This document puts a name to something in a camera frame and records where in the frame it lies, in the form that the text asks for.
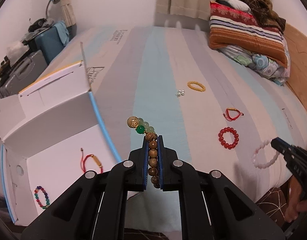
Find pink bead bracelet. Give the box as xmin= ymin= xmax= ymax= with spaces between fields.
xmin=251 ymin=138 xmax=280 ymax=169

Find wooden and jade bead bracelet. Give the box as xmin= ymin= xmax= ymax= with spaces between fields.
xmin=126 ymin=115 xmax=161 ymax=190

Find yellow bead bracelet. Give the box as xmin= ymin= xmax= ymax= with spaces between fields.
xmin=187 ymin=80 xmax=207 ymax=93

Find white pearl earrings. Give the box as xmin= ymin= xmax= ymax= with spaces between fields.
xmin=176 ymin=89 xmax=185 ymax=97

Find person's right hand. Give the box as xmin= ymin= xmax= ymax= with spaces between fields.
xmin=285 ymin=176 xmax=307 ymax=223

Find floral folded quilt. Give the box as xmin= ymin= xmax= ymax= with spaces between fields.
xmin=219 ymin=37 xmax=291 ymax=86

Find white cardboard box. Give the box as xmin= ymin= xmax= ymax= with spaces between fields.
xmin=0 ymin=42 xmax=123 ymax=227

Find striped orange pillow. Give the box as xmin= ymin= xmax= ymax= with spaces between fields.
xmin=209 ymin=1 xmax=287 ymax=68

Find striped bed sheet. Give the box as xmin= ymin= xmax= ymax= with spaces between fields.
xmin=62 ymin=27 xmax=307 ymax=201

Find brown blanket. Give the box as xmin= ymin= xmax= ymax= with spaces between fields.
xmin=239 ymin=0 xmax=286 ymax=34

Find grey suitcase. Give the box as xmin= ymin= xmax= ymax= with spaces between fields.
xmin=0 ymin=50 xmax=48 ymax=99

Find teal suitcase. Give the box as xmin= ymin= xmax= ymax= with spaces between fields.
xmin=34 ymin=27 xmax=64 ymax=64

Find light blue cloth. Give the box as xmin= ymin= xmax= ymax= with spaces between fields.
xmin=54 ymin=21 xmax=69 ymax=46

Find red cord gold tube bracelet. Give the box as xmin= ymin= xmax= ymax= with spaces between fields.
xmin=80 ymin=147 xmax=104 ymax=173

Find multicolour bead bracelet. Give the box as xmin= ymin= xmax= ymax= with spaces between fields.
xmin=33 ymin=185 xmax=51 ymax=210

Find red bead bracelet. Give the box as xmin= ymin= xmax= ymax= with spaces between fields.
xmin=217 ymin=126 xmax=239 ymax=150

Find red string bracelet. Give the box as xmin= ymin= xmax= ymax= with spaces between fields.
xmin=223 ymin=107 xmax=245 ymax=121

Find wooden bed frame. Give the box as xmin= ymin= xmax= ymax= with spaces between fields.
xmin=284 ymin=24 xmax=307 ymax=111

